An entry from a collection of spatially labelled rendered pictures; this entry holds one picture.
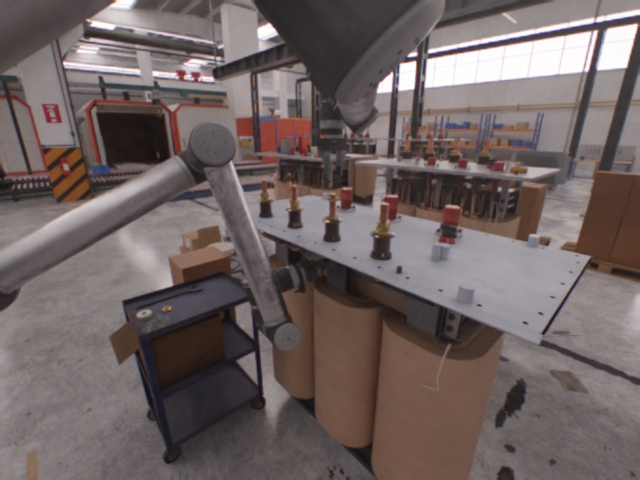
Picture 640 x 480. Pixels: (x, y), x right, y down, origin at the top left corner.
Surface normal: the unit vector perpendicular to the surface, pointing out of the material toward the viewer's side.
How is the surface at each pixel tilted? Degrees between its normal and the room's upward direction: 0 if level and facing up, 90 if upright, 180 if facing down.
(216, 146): 74
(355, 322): 90
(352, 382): 90
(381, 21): 89
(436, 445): 90
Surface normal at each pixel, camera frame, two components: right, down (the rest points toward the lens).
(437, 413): -0.39, 0.30
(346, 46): -0.48, 0.52
